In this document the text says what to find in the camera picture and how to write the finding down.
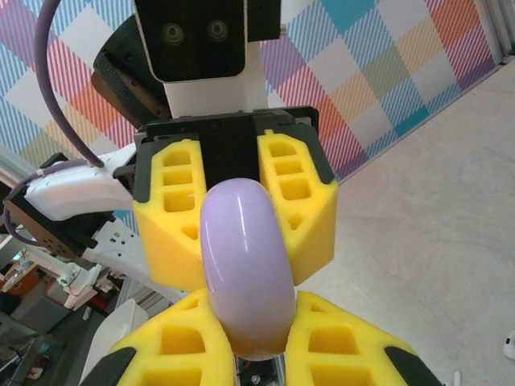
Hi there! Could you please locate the cluttered background workbench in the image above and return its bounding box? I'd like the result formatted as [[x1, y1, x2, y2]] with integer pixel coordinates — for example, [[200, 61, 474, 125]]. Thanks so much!
[[0, 235, 101, 386]]

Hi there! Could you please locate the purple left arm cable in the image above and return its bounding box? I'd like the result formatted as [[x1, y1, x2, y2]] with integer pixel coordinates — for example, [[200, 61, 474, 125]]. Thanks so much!
[[2, 0, 105, 244]]

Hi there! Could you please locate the purple earbud charging case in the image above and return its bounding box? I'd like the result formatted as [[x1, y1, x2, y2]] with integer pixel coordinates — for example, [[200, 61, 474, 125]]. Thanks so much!
[[200, 178, 291, 361]]

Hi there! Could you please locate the aluminium frame post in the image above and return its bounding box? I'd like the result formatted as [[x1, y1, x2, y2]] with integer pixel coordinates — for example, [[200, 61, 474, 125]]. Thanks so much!
[[493, 0, 515, 68], [0, 146, 29, 198]]

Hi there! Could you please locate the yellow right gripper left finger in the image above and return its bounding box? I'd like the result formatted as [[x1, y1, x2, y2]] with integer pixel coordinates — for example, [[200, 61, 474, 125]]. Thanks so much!
[[80, 288, 237, 386]]

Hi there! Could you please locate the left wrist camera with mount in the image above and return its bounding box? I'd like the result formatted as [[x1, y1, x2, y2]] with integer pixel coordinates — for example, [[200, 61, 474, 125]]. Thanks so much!
[[134, 0, 282, 121]]

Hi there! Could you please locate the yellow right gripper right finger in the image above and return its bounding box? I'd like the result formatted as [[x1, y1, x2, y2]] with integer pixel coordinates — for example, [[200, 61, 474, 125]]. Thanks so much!
[[282, 290, 444, 386]]

